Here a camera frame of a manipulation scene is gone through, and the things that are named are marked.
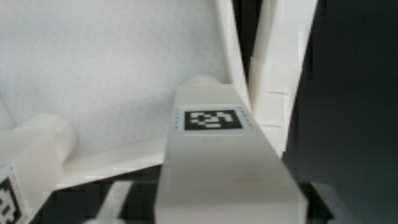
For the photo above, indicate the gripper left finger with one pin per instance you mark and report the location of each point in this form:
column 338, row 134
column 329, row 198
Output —
column 126, row 206

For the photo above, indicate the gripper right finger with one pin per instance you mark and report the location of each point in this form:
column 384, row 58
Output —
column 325, row 212

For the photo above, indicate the white desk leg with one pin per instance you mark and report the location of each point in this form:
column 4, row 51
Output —
column 36, row 146
column 226, row 185

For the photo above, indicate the white desk tabletop tray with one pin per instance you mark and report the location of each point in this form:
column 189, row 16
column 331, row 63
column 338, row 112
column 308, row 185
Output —
column 96, row 56

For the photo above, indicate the white front fence bar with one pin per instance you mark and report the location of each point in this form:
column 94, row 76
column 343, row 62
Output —
column 278, row 57

